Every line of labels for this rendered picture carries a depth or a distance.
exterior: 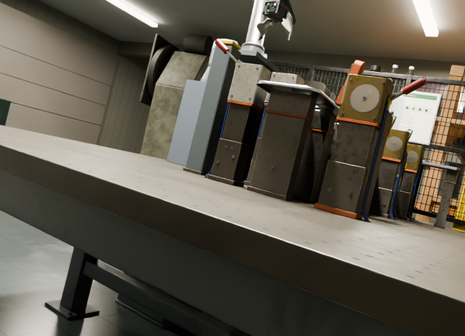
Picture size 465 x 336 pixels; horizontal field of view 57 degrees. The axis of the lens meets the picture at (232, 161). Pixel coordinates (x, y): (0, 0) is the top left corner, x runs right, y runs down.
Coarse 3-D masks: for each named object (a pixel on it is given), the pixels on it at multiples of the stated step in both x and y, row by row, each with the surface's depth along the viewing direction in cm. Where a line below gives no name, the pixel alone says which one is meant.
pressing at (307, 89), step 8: (264, 80) 115; (264, 88) 122; (272, 88) 125; (280, 88) 120; (288, 88) 118; (296, 88) 115; (304, 88) 107; (312, 88) 107; (320, 96) 117; (320, 104) 129; (328, 104) 126; (336, 112) 135; (336, 120) 151
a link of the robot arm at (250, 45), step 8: (256, 0) 211; (264, 0) 210; (256, 8) 210; (264, 8) 209; (256, 16) 208; (264, 16) 209; (256, 24) 207; (248, 32) 208; (256, 32) 206; (248, 40) 206; (256, 40) 206; (248, 48) 203; (256, 48) 203; (264, 56) 204
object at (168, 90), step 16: (160, 48) 687; (176, 48) 717; (192, 48) 679; (208, 48) 681; (160, 64) 681; (176, 64) 675; (192, 64) 669; (160, 80) 664; (176, 80) 657; (144, 96) 687; (160, 96) 659; (176, 96) 649; (160, 112) 658; (176, 112) 648; (160, 128) 656; (144, 144) 665; (160, 144) 655
